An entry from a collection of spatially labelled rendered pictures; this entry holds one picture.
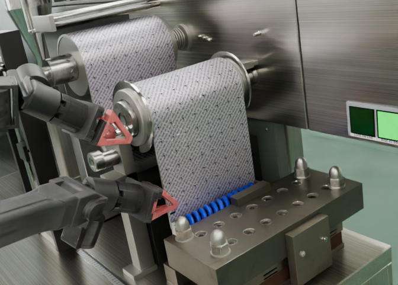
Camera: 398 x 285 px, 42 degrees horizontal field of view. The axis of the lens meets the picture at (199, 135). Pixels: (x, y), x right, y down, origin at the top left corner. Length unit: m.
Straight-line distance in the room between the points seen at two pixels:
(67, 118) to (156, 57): 0.40
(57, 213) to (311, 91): 0.56
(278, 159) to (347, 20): 0.40
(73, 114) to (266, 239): 0.41
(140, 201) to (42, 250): 0.47
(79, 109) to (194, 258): 0.33
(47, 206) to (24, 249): 0.63
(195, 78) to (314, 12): 0.26
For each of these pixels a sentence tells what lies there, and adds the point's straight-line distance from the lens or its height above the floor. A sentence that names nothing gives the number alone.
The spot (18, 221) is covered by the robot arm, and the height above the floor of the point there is 1.22.
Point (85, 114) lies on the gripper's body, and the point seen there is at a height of 1.30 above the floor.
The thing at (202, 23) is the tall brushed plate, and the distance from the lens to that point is 1.31.
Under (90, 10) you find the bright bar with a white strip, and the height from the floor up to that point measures 1.45.
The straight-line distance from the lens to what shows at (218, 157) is 1.09.
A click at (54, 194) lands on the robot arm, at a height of 1.22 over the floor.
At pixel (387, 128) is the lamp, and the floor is 1.18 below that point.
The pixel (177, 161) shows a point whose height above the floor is 1.15.
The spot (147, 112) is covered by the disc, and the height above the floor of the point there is 1.27.
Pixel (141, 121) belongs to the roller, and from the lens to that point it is 0.97.
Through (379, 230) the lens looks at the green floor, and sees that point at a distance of 2.99.
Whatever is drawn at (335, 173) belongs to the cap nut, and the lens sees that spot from 1.10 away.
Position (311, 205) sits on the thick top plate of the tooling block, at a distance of 1.05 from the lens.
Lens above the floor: 1.52
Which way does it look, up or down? 19 degrees down
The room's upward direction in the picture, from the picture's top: 10 degrees counter-clockwise
